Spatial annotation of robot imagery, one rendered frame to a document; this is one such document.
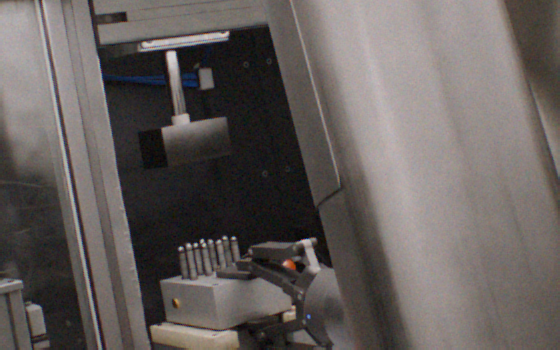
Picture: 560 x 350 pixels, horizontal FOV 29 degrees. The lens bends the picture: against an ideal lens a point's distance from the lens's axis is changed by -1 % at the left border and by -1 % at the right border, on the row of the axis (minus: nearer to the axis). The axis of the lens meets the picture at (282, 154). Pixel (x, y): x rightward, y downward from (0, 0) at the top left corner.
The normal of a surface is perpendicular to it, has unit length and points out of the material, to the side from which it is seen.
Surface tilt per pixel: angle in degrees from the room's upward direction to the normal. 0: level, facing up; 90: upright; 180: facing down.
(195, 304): 90
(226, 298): 90
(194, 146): 90
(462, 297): 74
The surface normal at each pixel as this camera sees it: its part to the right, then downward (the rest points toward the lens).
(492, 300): -0.04, -0.24
